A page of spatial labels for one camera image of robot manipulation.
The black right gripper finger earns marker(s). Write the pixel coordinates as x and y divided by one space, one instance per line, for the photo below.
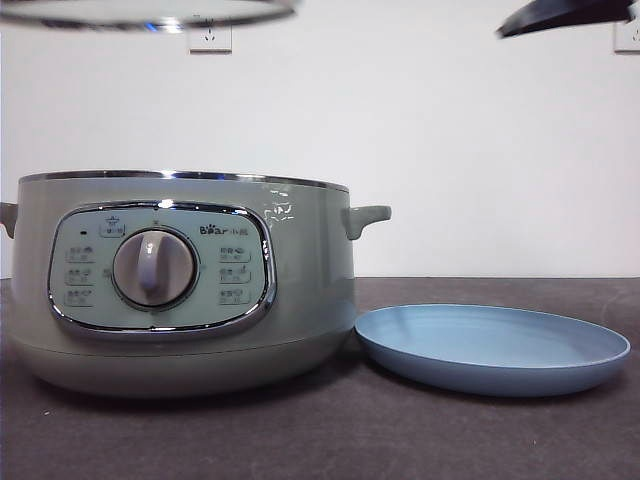
565 15

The white wall socket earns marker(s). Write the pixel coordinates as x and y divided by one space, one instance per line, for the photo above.
627 40
210 42

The glass lid with round knob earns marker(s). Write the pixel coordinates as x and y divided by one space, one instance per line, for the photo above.
150 17

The pale green electric steamer pot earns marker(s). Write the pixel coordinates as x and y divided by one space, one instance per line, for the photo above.
310 260

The blue plate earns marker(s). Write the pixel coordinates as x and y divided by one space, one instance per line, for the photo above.
490 345

